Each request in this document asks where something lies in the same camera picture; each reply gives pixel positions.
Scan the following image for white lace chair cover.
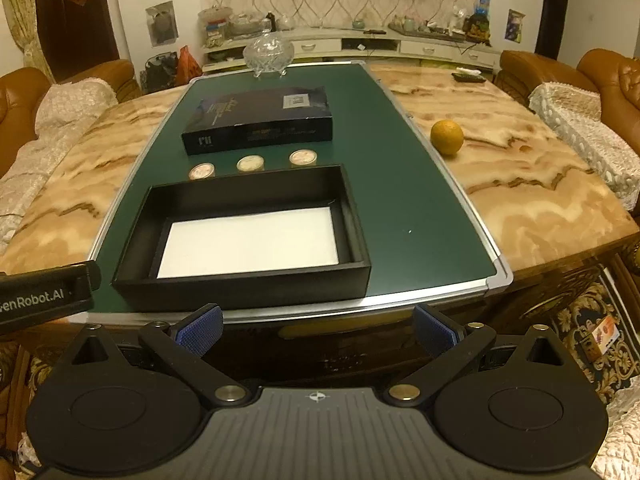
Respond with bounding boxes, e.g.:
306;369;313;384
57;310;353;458
529;81;640;211

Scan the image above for dark blue gift box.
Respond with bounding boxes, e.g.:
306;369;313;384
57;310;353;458
181;85;335;157

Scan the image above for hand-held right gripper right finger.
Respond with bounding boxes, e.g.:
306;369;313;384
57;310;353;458
383;304;563;407

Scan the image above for orange plastic bag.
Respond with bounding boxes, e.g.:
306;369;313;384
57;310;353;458
177;45;203;83

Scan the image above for colourful snack bags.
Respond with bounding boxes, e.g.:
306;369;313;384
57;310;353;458
467;0;493;43

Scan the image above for blue wall poster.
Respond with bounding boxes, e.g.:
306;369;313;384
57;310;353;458
506;9;527;43

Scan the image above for small printed card pack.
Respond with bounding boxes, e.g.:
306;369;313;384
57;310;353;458
582;317;621;361

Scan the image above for orange fruit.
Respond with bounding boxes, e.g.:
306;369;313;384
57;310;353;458
430;119;465;156

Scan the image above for marble desktop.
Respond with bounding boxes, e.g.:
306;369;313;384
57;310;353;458
0;62;640;381

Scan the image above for black mesh bag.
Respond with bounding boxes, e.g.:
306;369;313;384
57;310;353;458
145;52;181;93

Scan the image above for white television cabinet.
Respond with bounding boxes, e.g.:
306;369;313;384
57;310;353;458
202;27;501;73

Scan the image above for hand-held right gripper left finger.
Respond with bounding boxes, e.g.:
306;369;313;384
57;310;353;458
70;304;253;407

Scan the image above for grey wall poster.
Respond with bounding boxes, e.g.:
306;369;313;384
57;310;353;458
145;1;178;46

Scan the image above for green board with metal frame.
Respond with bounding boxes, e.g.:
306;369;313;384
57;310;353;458
87;60;515;323

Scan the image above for lidded glass bowl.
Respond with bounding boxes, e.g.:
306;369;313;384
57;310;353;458
242;30;295;78

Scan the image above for brown leather sofa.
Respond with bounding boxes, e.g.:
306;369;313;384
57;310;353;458
0;59;143;261

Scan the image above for tufted brown leather armchair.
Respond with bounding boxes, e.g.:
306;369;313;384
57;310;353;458
577;49;640;111

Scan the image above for black box tray white lining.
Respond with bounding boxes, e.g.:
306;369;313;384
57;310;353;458
111;163;373;313

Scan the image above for white lace sofa cover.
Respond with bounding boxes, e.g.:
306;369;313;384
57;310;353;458
0;80;118;256

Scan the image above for tea set tray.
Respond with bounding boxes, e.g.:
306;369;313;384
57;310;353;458
390;15;466;38

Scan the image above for large glass jar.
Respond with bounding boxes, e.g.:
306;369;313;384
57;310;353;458
197;7;233;51

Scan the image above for patterned floor rug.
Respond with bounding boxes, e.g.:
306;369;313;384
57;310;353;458
0;265;640;480

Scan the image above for gold curtain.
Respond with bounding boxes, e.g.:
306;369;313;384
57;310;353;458
0;0;56;83

